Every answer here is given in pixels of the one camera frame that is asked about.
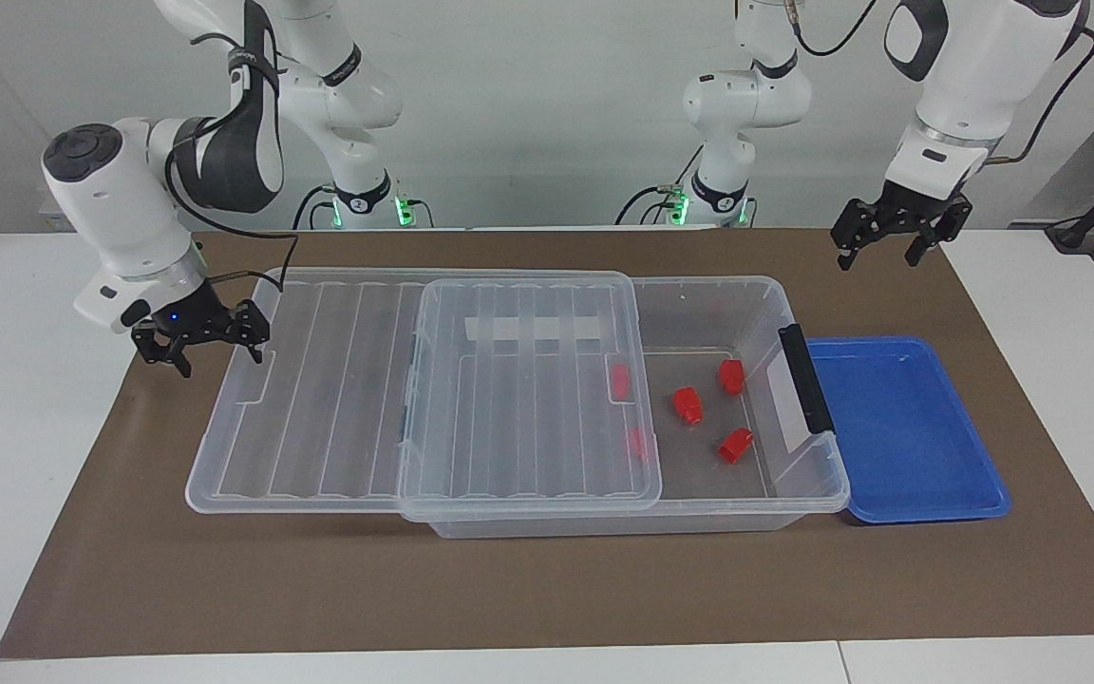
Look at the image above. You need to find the brown table mat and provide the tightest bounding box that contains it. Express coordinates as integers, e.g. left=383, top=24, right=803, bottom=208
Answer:
left=0, top=228, right=1094, bottom=661

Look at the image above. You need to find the clear ribbed box lid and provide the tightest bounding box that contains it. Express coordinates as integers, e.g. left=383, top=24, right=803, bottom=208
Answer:
left=185, top=269, right=665, bottom=523

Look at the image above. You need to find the clear plastic storage box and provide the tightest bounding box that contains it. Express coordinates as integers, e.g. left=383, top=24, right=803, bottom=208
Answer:
left=401, top=275, right=853, bottom=542

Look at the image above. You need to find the blue plastic tray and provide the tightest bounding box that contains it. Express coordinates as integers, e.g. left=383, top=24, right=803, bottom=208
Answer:
left=805, top=335, right=1014, bottom=526

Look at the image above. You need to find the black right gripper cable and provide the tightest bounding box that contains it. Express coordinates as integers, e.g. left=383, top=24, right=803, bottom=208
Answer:
left=164, top=33, right=302, bottom=296

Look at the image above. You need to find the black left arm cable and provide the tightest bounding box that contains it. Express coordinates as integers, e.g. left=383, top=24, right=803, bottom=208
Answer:
left=987, top=26, right=1094, bottom=166

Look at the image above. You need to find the black base cable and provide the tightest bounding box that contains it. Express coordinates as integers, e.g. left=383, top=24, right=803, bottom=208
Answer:
left=614, top=142, right=702, bottom=230
left=292, top=182, right=341, bottom=232

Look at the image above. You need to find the black box latch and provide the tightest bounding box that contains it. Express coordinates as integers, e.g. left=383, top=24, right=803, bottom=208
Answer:
left=777, top=324, right=838, bottom=437

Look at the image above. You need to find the black overhead cable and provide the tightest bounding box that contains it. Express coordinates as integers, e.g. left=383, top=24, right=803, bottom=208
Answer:
left=787, top=0, right=882, bottom=59

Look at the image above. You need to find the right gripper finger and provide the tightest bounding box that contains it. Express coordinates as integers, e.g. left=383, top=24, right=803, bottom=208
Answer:
left=132, top=329, right=194, bottom=380
left=223, top=298, right=274, bottom=365

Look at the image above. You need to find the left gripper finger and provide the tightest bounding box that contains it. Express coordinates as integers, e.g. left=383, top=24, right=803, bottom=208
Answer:
left=904, top=194, right=974, bottom=268
left=830, top=200, right=881, bottom=273

